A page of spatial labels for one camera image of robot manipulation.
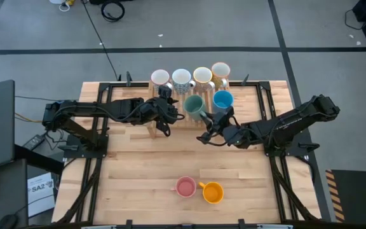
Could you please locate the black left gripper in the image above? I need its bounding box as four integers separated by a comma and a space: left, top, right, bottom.
138, 85, 179, 137

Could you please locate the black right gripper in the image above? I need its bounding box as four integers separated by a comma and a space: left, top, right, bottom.
196, 106, 240, 146

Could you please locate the green faceted mug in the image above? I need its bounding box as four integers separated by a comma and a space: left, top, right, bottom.
182, 94, 208, 121

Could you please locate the blue faceted mug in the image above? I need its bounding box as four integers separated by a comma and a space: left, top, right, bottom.
212, 90, 234, 114

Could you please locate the patterned white mug pink rim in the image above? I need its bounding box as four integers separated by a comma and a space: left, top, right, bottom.
150, 69, 173, 93

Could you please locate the white mug blue pattern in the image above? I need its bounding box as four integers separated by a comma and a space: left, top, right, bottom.
171, 67, 197, 95

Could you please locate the red-patterned mug yellow rim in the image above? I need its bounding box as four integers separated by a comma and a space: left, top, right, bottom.
192, 66, 216, 93

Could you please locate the pink faceted mug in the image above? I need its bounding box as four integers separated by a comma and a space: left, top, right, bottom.
171, 176, 198, 198

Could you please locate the yellow-orange faceted mug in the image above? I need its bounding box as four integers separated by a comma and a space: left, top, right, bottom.
198, 181, 225, 205

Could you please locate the wooden slatted rack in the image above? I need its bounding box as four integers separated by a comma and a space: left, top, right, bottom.
147, 79, 235, 139

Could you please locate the black power adapter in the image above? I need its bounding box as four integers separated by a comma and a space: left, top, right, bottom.
22, 134, 46, 151

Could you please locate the white printed paper sheet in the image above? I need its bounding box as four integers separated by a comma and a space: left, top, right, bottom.
27, 172, 56, 218

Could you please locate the black hazard-striped mat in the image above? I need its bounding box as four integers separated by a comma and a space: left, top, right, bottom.
325, 169, 366, 223

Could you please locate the black computer mouse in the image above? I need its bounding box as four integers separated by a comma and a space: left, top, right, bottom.
0, 213, 19, 229

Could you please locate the coiled black cable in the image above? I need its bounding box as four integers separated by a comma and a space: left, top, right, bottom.
100, 1, 126, 23

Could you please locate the long black floor cable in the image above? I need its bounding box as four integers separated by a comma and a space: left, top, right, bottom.
81, 0, 121, 81

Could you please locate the yellow floor cable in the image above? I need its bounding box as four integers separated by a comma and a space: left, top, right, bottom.
14, 111, 44, 125

